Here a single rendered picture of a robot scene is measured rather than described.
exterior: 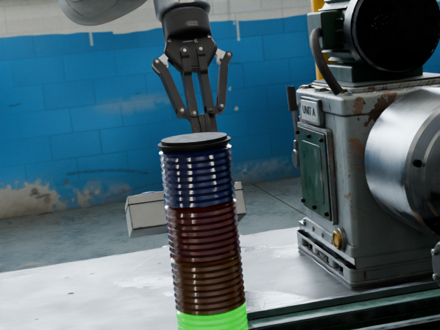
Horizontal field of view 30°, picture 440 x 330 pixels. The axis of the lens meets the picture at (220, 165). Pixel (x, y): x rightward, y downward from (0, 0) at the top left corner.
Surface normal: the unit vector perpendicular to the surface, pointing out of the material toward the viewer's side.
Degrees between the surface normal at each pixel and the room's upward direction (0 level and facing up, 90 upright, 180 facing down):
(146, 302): 0
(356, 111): 90
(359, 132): 90
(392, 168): 84
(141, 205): 67
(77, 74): 90
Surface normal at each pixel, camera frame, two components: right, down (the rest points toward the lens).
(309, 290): -0.09, -0.98
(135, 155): 0.24, 0.14
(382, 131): -0.87, -0.41
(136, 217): 0.16, -0.26
